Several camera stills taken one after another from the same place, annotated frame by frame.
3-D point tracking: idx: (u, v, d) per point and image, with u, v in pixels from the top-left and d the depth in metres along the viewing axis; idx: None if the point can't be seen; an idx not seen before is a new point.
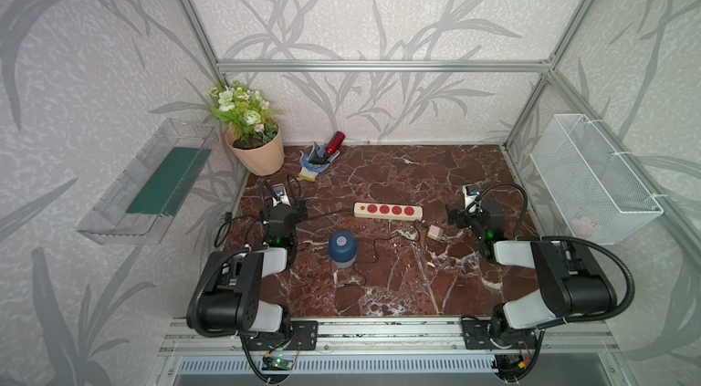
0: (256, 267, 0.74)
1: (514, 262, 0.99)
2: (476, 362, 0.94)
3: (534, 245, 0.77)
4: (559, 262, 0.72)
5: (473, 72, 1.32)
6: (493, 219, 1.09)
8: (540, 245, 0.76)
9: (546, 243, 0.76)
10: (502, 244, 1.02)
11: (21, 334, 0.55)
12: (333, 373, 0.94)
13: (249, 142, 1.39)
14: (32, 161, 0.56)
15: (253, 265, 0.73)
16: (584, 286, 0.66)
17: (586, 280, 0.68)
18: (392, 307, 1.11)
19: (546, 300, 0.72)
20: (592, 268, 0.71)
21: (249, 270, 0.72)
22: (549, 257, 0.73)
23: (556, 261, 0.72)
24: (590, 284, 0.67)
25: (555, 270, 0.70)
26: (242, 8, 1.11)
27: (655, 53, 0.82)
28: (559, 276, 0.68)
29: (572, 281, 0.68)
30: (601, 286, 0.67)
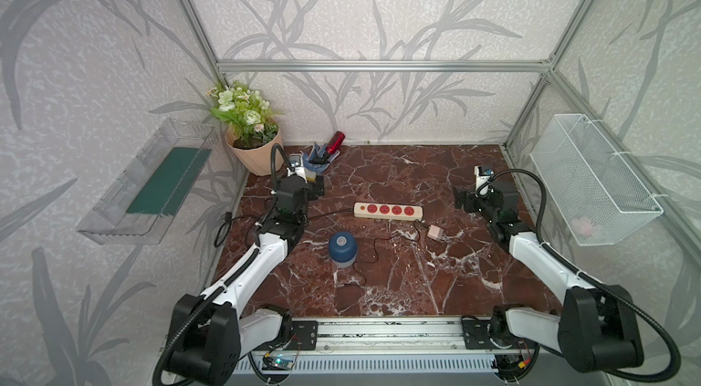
0: (224, 330, 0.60)
1: (532, 266, 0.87)
2: (476, 362, 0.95)
3: (570, 294, 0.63)
4: (595, 324, 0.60)
5: (473, 72, 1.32)
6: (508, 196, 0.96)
8: (580, 301, 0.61)
9: (586, 298, 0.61)
10: (521, 236, 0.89)
11: (21, 334, 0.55)
12: (333, 373, 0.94)
13: (249, 142, 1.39)
14: (32, 161, 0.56)
15: (222, 326, 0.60)
16: (614, 354, 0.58)
17: (620, 347, 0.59)
18: (392, 307, 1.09)
19: (562, 342, 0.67)
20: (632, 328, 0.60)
21: (216, 334, 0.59)
22: (583, 318, 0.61)
23: (591, 323, 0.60)
24: (623, 352, 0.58)
25: (586, 334, 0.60)
26: (242, 8, 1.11)
27: (655, 53, 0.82)
28: (587, 341, 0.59)
29: (602, 347, 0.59)
30: (635, 355, 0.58)
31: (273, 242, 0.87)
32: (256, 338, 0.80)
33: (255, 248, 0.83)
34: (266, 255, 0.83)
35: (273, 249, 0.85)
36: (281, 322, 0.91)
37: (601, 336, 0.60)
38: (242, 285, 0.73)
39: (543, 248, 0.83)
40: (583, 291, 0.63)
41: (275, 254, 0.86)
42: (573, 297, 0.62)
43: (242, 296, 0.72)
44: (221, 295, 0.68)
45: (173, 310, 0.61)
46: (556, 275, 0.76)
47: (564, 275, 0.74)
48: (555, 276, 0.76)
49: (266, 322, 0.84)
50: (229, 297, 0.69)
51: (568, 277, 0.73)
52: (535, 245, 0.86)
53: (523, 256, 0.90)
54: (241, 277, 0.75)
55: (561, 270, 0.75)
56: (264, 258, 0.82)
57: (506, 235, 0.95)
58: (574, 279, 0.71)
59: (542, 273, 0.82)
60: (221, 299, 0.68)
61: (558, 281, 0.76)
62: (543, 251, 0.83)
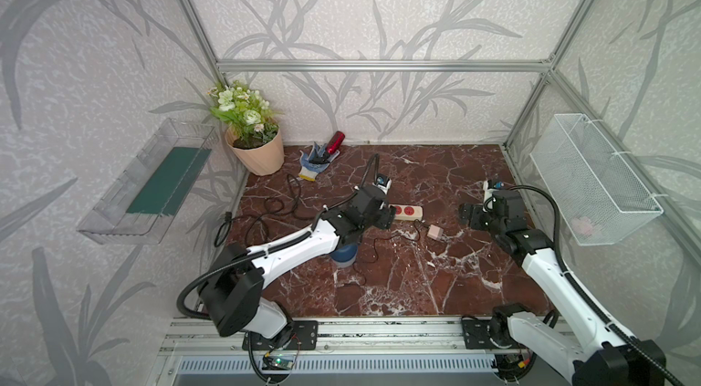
0: (246, 294, 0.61)
1: (549, 291, 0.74)
2: (477, 362, 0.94)
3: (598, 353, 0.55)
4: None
5: (473, 72, 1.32)
6: (512, 202, 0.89)
8: (611, 364, 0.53)
9: (617, 361, 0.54)
10: (538, 255, 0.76)
11: (21, 334, 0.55)
12: (332, 373, 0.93)
13: (249, 142, 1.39)
14: (32, 161, 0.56)
15: (245, 288, 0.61)
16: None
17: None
18: (392, 307, 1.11)
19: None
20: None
21: (239, 293, 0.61)
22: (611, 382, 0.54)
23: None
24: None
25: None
26: (242, 8, 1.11)
27: (655, 53, 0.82)
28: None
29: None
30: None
31: (328, 232, 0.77)
32: (262, 324, 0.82)
33: (307, 230, 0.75)
34: (313, 242, 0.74)
35: (323, 240, 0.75)
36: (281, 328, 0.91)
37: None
38: (280, 259, 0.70)
39: (566, 276, 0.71)
40: (614, 351, 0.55)
41: (323, 245, 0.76)
42: (603, 359, 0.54)
43: (277, 270, 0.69)
44: (260, 258, 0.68)
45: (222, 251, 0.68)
46: (579, 317, 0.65)
47: (589, 319, 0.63)
48: (577, 318, 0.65)
49: (277, 315, 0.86)
50: (265, 264, 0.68)
51: (596, 327, 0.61)
52: (555, 270, 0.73)
53: (538, 276, 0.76)
54: (285, 252, 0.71)
55: (587, 315, 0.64)
56: (310, 245, 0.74)
57: (518, 245, 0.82)
58: (604, 331, 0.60)
59: (562, 305, 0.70)
60: (257, 264, 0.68)
61: (581, 325, 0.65)
62: (565, 281, 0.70)
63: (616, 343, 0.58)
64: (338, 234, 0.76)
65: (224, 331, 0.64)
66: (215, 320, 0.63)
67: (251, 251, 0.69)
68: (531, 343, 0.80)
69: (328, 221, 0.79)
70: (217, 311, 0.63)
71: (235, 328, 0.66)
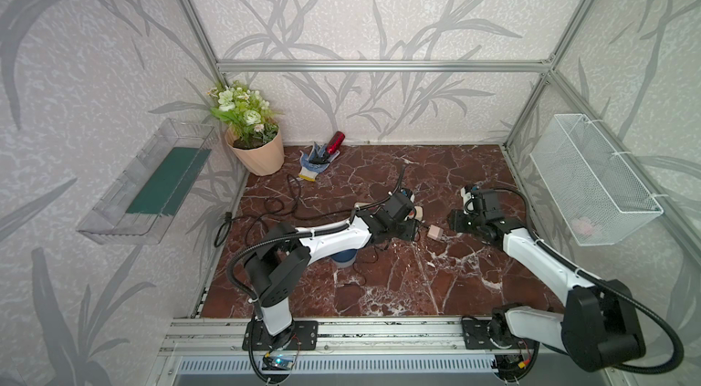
0: (290, 269, 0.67)
1: (528, 263, 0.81)
2: (476, 362, 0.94)
3: (572, 296, 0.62)
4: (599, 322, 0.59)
5: (473, 72, 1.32)
6: (486, 195, 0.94)
8: (583, 302, 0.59)
9: (589, 298, 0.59)
10: (513, 234, 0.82)
11: (21, 334, 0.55)
12: (332, 373, 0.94)
13: (249, 142, 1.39)
14: (32, 161, 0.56)
15: (293, 262, 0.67)
16: (620, 351, 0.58)
17: (623, 344, 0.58)
18: (392, 307, 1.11)
19: (566, 339, 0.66)
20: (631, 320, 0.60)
21: (285, 267, 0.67)
22: (588, 320, 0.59)
23: (596, 323, 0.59)
24: (628, 347, 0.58)
25: (593, 334, 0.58)
26: (242, 8, 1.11)
27: (654, 53, 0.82)
28: (595, 340, 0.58)
29: (610, 346, 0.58)
30: (639, 348, 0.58)
31: (361, 227, 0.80)
32: (271, 317, 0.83)
33: (344, 223, 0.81)
34: (350, 233, 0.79)
35: (357, 234, 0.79)
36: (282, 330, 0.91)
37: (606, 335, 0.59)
38: (323, 243, 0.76)
39: (538, 245, 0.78)
40: (586, 291, 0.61)
41: (356, 238, 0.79)
42: (576, 298, 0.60)
43: (319, 251, 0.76)
44: (307, 238, 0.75)
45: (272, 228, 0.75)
46: (554, 275, 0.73)
47: (561, 273, 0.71)
48: (552, 275, 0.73)
49: (285, 312, 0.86)
50: (310, 245, 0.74)
51: (567, 276, 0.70)
52: (528, 241, 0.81)
53: (516, 252, 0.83)
54: (327, 236, 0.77)
55: (559, 268, 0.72)
56: (347, 235, 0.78)
57: (498, 231, 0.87)
58: (574, 278, 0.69)
59: (540, 271, 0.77)
60: (305, 242, 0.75)
61: (557, 281, 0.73)
62: (538, 249, 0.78)
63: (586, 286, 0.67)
64: (370, 232, 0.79)
65: (266, 300, 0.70)
66: (259, 289, 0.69)
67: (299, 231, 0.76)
68: (527, 330, 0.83)
69: (361, 219, 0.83)
70: (262, 281, 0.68)
71: (274, 300, 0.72)
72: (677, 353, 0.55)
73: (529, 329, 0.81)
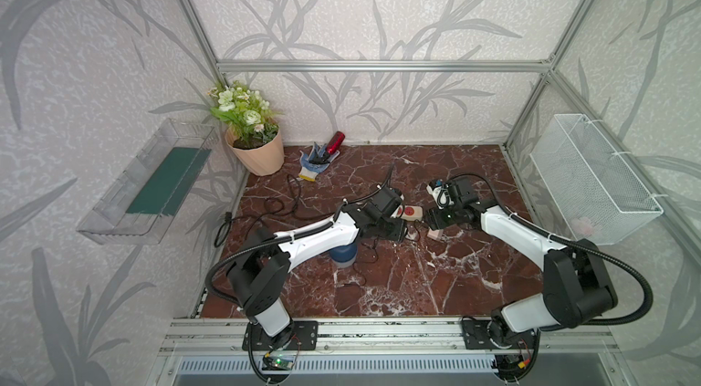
0: (275, 274, 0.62)
1: (502, 235, 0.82)
2: (476, 362, 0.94)
3: (548, 259, 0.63)
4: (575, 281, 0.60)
5: (473, 72, 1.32)
6: (459, 182, 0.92)
8: (559, 264, 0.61)
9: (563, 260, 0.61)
10: (490, 213, 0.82)
11: (21, 334, 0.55)
12: (333, 373, 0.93)
13: (249, 142, 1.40)
14: (32, 161, 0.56)
15: (273, 269, 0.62)
16: (596, 305, 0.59)
17: (600, 297, 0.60)
18: (392, 307, 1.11)
19: (548, 305, 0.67)
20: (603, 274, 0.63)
21: (267, 274, 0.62)
22: (564, 281, 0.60)
23: (571, 282, 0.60)
24: (605, 301, 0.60)
25: (570, 292, 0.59)
26: (242, 8, 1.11)
27: (654, 53, 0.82)
28: (572, 298, 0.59)
29: (586, 301, 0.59)
30: (615, 299, 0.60)
31: (347, 223, 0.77)
32: (266, 319, 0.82)
33: (328, 221, 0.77)
34: (334, 232, 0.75)
35: (343, 231, 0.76)
36: (281, 330, 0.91)
37: (582, 291, 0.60)
38: (306, 245, 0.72)
39: (513, 218, 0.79)
40: (559, 254, 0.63)
41: (342, 235, 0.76)
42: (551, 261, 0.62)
43: (301, 255, 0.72)
44: (286, 243, 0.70)
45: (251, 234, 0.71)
46: (529, 244, 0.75)
47: (536, 241, 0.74)
48: (528, 245, 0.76)
49: (281, 312, 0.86)
50: (290, 249, 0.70)
51: (541, 243, 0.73)
52: (502, 215, 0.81)
53: (492, 228, 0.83)
54: (309, 238, 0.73)
55: (533, 235, 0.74)
56: (330, 234, 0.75)
57: (475, 213, 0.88)
58: (549, 244, 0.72)
59: (516, 242, 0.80)
60: (283, 247, 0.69)
61: (532, 248, 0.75)
62: (513, 222, 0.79)
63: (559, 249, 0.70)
64: (356, 227, 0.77)
65: (250, 312, 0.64)
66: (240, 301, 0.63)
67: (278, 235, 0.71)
68: (522, 319, 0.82)
69: (348, 213, 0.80)
70: (243, 292, 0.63)
71: (258, 311, 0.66)
72: (647, 296, 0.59)
73: (526, 319, 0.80)
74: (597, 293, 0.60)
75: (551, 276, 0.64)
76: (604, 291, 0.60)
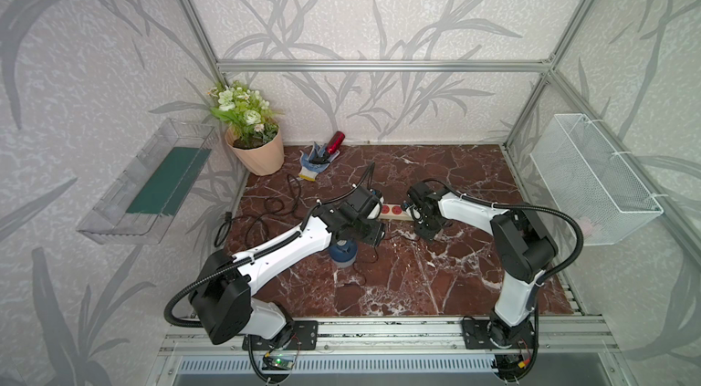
0: (233, 302, 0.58)
1: (459, 217, 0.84)
2: (476, 362, 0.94)
3: (493, 223, 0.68)
4: (518, 236, 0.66)
5: (472, 72, 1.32)
6: (415, 185, 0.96)
8: (501, 224, 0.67)
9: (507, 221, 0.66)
10: (444, 198, 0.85)
11: (20, 334, 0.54)
12: (333, 373, 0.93)
13: (249, 142, 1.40)
14: (32, 161, 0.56)
15: (231, 297, 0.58)
16: (542, 256, 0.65)
17: (546, 250, 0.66)
18: (392, 307, 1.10)
19: (506, 267, 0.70)
20: (542, 227, 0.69)
21: (225, 303, 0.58)
22: (510, 239, 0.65)
23: (517, 239, 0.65)
24: (550, 251, 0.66)
25: (517, 248, 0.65)
26: (243, 8, 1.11)
27: (655, 54, 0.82)
28: (520, 254, 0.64)
29: (534, 255, 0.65)
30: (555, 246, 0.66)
31: (319, 229, 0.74)
32: (259, 327, 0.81)
33: (296, 230, 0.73)
34: (304, 242, 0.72)
35: (314, 238, 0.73)
36: (281, 330, 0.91)
37: (528, 246, 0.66)
38: (267, 264, 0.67)
39: (465, 198, 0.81)
40: (502, 216, 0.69)
41: (315, 244, 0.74)
42: (497, 224, 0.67)
43: (264, 276, 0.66)
44: (245, 265, 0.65)
45: (211, 257, 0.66)
46: (480, 216, 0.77)
47: (484, 212, 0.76)
48: (479, 218, 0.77)
49: (274, 317, 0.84)
50: (252, 271, 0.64)
51: (486, 212, 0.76)
52: (455, 198, 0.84)
53: (451, 213, 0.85)
54: (272, 255, 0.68)
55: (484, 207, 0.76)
56: (298, 245, 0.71)
57: (434, 203, 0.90)
58: (491, 210, 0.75)
59: (471, 220, 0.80)
60: (244, 270, 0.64)
61: (484, 220, 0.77)
62: (465, 200, 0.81)
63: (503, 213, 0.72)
64: (329, 231, 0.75)
65: (219, 339, 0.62)
66: (207, 328, 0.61)
67: (237, 258, 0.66)
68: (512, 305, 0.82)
69: (319, 217, 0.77)
70: (208, 320, 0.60)
71: (232, 332, 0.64)
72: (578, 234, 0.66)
73: (511, 304, 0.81)
74: (542, 245, 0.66)
75: (497, 238, 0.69)
76: (547, 243, 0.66)
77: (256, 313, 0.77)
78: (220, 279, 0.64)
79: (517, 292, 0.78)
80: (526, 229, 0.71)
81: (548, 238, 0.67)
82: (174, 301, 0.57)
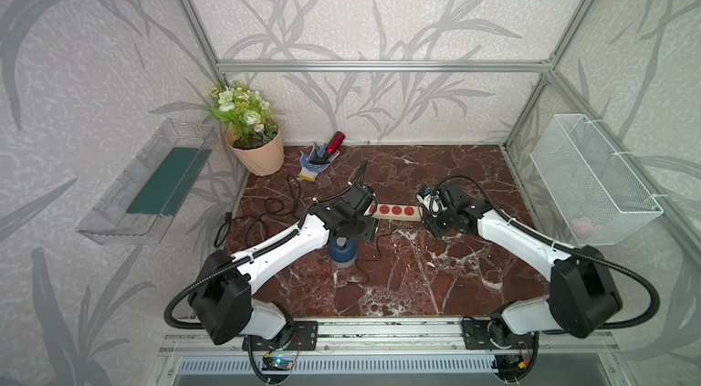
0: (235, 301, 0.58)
1: (507, 245, 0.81)
2: (476, 362, 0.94)
3: (556, 272, 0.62)
4: (582, 291, 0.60)
5: (472, 72, 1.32)
6: (451, 188, 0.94)
8: (567, 276, 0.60)
9: (571, 272, 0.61)
10: (488, 222, 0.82)
11: (20, 334, 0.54)
12: (332, 373, 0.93)
13: (249, 143, 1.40)
14: (32, 161, 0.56)
15: (232, 297, 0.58)
16: (603, 314, 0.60)
17: (608, 307, 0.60)
18: (392, 307, 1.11)
19: (550, 313, 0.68)
20: (607, 281, 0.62)
21: (226, 303, 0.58)
22: (573, 293, 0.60)
23: (580, 293, 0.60)
24: (614, 309, 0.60)
25: (580, 304, 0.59)
26: (243, 8, 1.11)
27: (655, 53, 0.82)
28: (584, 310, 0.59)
29: (596, 312, 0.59)
30: (620, 304, 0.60)
31: (317, 227, 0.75)
32: (259, 327, 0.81)
33: (293, 229, 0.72)
34: (301, 240, 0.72)
35: (312, 236, 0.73)
36: (281, 328, 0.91)
37: (591, 302, 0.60)
38: (266, 263, 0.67)
39: (512, 224, 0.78)
40: (565, 265, 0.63)
41: (312, 241, 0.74)
42: (560, 273, 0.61)
43: (264, 274, 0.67)
44: (245, 265, 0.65)
45: (211, 257, 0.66)
46: (533, 253, 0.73)
47: (539, 250, 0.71)
48: (534, 255, 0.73)
49: (274, 316, 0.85)
50: (251, 269, 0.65)
51: (546, 253, 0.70)
52: (504, 226, 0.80)
53: (499, 240, 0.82)
54: (271, 254, 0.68)
55: (538, 245, 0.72)
56: (298, 244, 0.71)
57: (471, 218, 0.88)
58: (552, 253, 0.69)
59: (521, 252, 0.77)
60: (244, 270, 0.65)
61: (537, 259, 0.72)
62: (514, 231, 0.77)
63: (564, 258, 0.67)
64: (328, 228, 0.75)
65: (221, 339, 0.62)
66: (208, 328, 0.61)
67: (235, 258, 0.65)
68: (523, 321, 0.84)
69: (316, 215, 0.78)
70: (209, 321, 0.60)
71: (233, 332, 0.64)
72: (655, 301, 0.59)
73: (524, 318, 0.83)
74: (605, 301, 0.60)
75: (558, 288, 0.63)
76: (611, 299, 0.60)
77: (256, 313, 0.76)
78: (219, 279, 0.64)
79: (539, 318, 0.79)
80: (586, 276, 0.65)
81: (612, 295, 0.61)
82: (173, 301, 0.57)
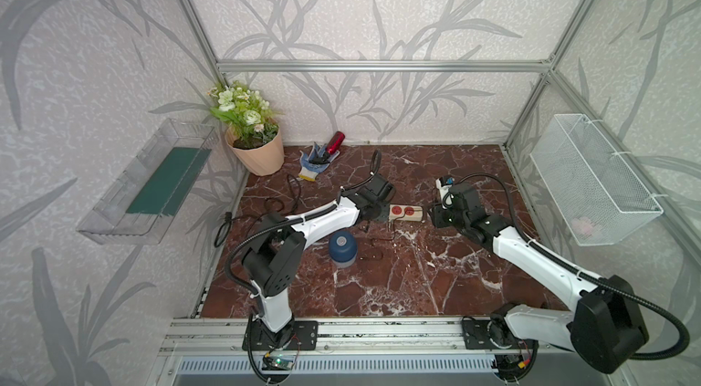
0: (291, 253, 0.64)
1: (524, 266, 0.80)
2: (476, 362, 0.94)
3: (582, 305, 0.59)
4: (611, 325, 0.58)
5: (472, 72, 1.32)
6: (469, 196, 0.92)
8: (595, 309, 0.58)
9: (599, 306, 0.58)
10: (507, 242, 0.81)
11: (20, 334, 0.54)
12: (333, 373, 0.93)
13: (249, 142, 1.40)
14: (32, 161, 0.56)
15: (289, 248, 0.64)
16: (631, 348, 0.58)
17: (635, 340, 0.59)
18: (392, 307, 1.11)
19: (572, 342, 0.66)
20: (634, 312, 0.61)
21: (284, 255, 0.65)
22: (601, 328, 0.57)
23: (609, 328, 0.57)
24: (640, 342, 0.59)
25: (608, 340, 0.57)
26: (242, 8, 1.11)
27: (655, 53, 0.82)
28: (612, 347, 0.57)
29: (624, 346, 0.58)
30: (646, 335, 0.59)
31: (349, 204, 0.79)
32: (273, 313, 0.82)
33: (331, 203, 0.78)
34: (338, 213, 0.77)
35: (347, 212, 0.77)
36: (281, 328, 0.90)
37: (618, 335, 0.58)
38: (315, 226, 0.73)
39: (531, 245, 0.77)
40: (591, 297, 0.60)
41: (348, 215, 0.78)
42: (589, 307, 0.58)
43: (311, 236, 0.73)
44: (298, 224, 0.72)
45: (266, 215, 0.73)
46: (552, 277, 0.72)
47: (560, 275, 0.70)
48: (553, 279, 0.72)
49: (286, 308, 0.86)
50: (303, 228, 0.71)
51: (570, 281, 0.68)
52: (523, 247, 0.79)
53: (515, 259, 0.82)
54: (318, 219, 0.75)
55: (560, 272, 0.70)
56: (336, 215, 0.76)
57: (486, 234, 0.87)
58: (577, 282, 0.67)
59: (539, 274, 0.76)
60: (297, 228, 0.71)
61: (558, 284, 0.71)
62: (534, 254, 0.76)
63: (591, 289, 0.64)
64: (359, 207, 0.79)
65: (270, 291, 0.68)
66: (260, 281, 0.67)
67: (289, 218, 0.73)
68: (529, 330, 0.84)
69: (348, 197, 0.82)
70: (262, 276, 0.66)
71: (278, 288, 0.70)
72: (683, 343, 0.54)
73: (530, 328, 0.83)
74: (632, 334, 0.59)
75: (583, 320, 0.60)
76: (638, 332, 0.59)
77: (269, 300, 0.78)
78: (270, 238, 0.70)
79: (549, 330, 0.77)
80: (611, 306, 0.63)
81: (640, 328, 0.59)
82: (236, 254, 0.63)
